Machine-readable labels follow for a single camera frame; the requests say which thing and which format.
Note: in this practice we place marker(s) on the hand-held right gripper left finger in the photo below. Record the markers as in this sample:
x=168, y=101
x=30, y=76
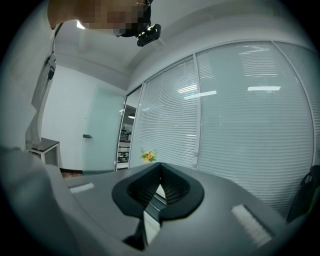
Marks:
x=100, y=200

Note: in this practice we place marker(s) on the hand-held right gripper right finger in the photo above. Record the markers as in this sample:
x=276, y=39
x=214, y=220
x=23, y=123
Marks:
x=220, y=205

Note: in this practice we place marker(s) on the frosted glass door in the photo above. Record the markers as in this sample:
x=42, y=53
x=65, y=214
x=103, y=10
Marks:
x=105, y=130

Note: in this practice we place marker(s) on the yellow flower bouquet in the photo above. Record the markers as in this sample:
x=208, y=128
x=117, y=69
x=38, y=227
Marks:
x=149, y=156

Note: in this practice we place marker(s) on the window blinds panel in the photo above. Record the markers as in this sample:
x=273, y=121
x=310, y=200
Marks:
x=250, y=137
x=170, y=120

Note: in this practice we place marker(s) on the white side table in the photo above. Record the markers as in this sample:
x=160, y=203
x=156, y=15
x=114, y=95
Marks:
x=48, y=143

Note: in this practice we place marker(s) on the black office chair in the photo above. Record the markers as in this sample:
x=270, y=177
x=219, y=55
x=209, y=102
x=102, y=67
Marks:
x=306, y=190

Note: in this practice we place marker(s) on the person's head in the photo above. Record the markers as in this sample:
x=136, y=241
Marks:
x=95, y=12

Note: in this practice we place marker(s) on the black head camera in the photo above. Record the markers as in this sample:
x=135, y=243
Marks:
x=148, y=35

